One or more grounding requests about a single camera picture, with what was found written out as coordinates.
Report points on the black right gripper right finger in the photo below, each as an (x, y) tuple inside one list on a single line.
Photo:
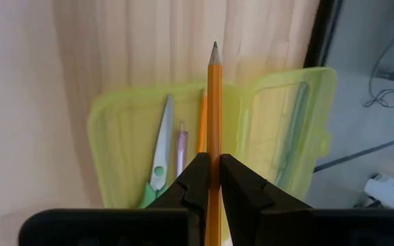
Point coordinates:
[(248, 208)]

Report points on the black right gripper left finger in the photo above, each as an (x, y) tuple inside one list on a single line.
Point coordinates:
[(186, 194)]

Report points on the purple pen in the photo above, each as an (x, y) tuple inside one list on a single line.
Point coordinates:
[(182, 147)]

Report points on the orange pencil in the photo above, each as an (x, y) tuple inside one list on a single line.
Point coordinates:
[(202, 130), (214, 112)]

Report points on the yellow translucent plastic pencil case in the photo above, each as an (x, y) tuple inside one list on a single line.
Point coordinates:
[(125, 143)]

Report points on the black metal table frame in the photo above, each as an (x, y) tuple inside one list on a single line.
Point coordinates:
[(318, 34)]

